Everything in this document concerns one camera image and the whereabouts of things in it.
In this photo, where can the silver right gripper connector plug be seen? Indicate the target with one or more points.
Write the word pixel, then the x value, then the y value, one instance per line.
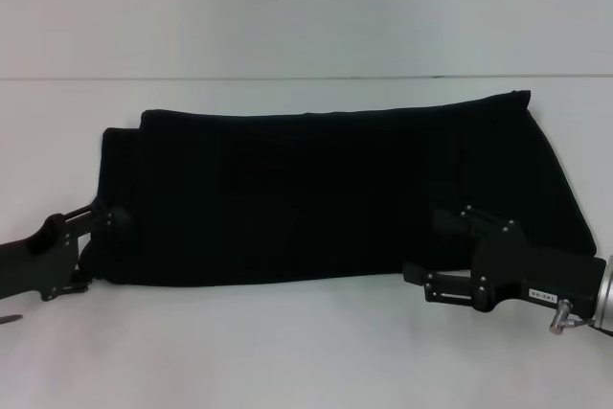
pixel 560 317

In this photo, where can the black shirt with FREE print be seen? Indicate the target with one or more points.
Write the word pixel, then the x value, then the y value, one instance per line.
pixel 335 188

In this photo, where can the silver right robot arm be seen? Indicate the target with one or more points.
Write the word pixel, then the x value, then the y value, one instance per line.
pixel 604 291

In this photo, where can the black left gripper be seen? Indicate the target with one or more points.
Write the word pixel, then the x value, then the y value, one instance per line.
pixel 43 260

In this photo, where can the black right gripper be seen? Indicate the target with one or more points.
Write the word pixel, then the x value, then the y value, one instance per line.
pixel 536 270

